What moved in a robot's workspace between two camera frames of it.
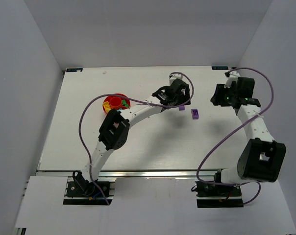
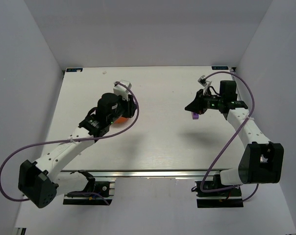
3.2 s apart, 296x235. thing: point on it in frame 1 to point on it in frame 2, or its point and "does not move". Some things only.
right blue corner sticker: x=220 y=68 does not move
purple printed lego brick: x=195 y=113 does not move
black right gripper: x=216 y=94 to x=201 y=104
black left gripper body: x=180 y=97 to x=131 y=107
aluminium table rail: x=130 y=173 does not move
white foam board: x=149 y=206 does not move
